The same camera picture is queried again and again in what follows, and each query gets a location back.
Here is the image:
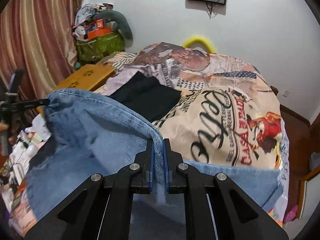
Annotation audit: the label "white wall socket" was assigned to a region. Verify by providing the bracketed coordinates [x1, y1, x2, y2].
[282, 88, 289, 98]

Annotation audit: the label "pink striped curtain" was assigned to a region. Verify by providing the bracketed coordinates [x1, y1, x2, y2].
[1, 0, 83, 99]

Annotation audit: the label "black folded garment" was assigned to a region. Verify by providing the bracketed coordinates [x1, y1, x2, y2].
[110, 72, 181, 122]

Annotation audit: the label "yellow foam tube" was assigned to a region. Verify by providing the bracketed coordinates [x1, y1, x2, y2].
[182, 35, 216, 54]

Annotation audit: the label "bamboo lap desk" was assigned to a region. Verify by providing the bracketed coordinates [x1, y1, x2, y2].
[36, 64, 116, 117]

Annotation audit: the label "white crumpled sheet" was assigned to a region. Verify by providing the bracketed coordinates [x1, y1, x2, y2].
[23, 114, 51, 141]

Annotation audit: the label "orange box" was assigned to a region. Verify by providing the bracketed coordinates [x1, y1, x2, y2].
[84, 28, 112, 40]

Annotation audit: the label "blue denim jeans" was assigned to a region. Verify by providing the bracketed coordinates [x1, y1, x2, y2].
[25, 88, 287, 239]

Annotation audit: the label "newspaper print bed quilt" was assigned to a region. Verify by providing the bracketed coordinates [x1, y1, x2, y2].
[10, 42, 291, 230]

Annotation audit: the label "grey plush toy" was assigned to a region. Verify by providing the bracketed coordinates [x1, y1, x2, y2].
[92, 10, 133, 40]

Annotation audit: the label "green fabric storage box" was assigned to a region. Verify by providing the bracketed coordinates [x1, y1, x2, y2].
[76, 32, 125, 62]

